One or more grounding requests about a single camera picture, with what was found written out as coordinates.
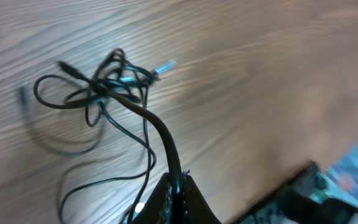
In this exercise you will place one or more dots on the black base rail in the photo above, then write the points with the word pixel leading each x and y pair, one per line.
pixel 302 199

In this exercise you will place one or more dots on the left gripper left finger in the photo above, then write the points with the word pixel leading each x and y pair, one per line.
pixel 150 214

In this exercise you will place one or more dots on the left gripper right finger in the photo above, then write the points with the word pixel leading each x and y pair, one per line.
pixel 196 209

